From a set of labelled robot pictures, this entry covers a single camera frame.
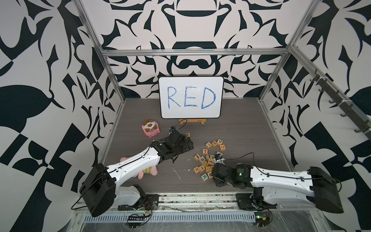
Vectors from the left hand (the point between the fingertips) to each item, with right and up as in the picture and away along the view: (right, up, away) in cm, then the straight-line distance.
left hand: (187, 142), depth 82 cm
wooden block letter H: (+5, -15, +1) cm, 16 cm away
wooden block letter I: (+8, -15, +1) cm, 17 cm away
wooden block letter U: (+22, -5, +9) cm, 24 cm away
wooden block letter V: (+21, -2, +12) cm, 24 cm away
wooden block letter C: (+17, -3, +12) cm, 21 cm away
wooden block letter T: (+13, -3, +10) cm, 17 cm away
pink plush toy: (-19, -15, -2) cm, 24 cm away
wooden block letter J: (+6, -9, +5) cm, 12 cm away
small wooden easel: (-4, +11, +23) cm, 26 cm away
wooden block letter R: (0, +3, +15) cm, 15 cm away
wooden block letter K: (+9, -18, -3) cm, 20 cm away
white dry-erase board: (+2, +27, +14) cm, 30 cm away
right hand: (+14, -18, -2) cm, 23 cm away
